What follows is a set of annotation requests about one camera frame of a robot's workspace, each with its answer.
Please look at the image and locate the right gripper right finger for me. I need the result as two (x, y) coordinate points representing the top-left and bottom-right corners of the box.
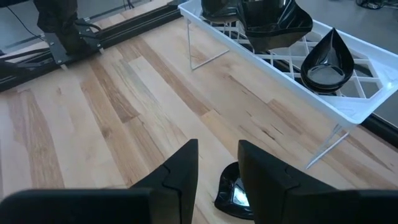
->
(238, 139), (337, 224)

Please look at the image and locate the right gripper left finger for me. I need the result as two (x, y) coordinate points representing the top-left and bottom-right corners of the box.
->
(130, 139), (199, 224)

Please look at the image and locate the black teardrop mini plate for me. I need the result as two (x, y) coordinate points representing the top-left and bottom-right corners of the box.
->
(300, 27), (355, 88)
(302, 68), (352, 93)
(303, 71), (351, 95)
(300, 62), (354, 90)
(301, 65), (354, 92)

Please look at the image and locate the black square wavy mini plate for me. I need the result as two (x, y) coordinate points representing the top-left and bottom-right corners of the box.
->
(238, 0), (314, 38)
(247, 18), (310, 46)
(244, 12), (313, 41)
(251, 27), (307, 54)

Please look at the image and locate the white wire lattice rack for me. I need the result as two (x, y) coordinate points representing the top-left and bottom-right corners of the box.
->
(178, 0), (398, 170)

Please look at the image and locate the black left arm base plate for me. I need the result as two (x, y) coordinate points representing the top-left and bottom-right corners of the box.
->
(42, 18), (104, 67)

